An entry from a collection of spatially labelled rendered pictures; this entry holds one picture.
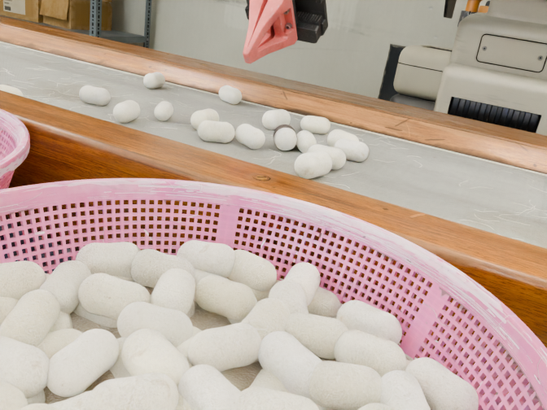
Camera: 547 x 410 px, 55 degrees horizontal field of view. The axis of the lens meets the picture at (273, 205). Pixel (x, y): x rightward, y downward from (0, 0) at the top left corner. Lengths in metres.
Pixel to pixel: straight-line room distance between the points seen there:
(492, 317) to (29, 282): 0.20
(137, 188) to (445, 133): 0.43
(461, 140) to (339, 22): 2.07
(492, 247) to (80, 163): 0.28
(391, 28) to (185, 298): 2.42
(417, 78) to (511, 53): 0.35
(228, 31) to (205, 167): 2.60
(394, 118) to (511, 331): 0.47
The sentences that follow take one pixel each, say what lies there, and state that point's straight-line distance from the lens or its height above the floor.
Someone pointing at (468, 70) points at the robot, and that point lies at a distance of 1.11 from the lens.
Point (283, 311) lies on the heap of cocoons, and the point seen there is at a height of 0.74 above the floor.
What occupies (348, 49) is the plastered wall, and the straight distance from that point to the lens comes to 2.67.
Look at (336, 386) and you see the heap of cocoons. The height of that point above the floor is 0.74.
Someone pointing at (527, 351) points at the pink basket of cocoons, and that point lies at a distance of 0.23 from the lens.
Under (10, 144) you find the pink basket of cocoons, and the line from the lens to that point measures 0.41.
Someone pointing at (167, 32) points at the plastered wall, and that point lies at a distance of 3.17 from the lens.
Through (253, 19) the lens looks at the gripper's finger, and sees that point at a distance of 0.60.
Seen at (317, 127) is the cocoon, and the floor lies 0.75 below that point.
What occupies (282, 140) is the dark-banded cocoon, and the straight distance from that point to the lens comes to 0.50.
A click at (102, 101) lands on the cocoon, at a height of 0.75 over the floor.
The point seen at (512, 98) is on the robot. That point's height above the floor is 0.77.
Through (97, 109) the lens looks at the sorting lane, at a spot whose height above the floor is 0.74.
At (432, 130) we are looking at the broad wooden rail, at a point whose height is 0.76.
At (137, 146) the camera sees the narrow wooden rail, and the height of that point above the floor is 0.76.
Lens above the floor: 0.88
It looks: 21 degrees down
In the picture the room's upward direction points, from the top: 9 degrees clockwise
